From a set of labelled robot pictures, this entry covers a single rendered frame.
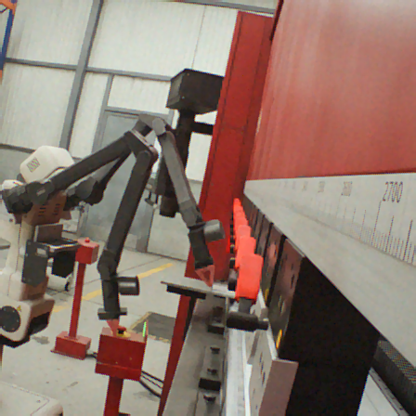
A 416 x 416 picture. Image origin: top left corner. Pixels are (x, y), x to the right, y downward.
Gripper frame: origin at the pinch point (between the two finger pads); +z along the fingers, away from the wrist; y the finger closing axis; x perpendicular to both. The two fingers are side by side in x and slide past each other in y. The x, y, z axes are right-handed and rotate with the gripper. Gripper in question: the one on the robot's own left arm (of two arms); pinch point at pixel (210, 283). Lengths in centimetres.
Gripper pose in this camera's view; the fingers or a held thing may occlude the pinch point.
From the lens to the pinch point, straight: 212.4
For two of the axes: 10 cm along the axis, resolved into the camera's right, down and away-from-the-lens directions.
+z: 2.8, 9.6, 0.1
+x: -9.6, 2.8, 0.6
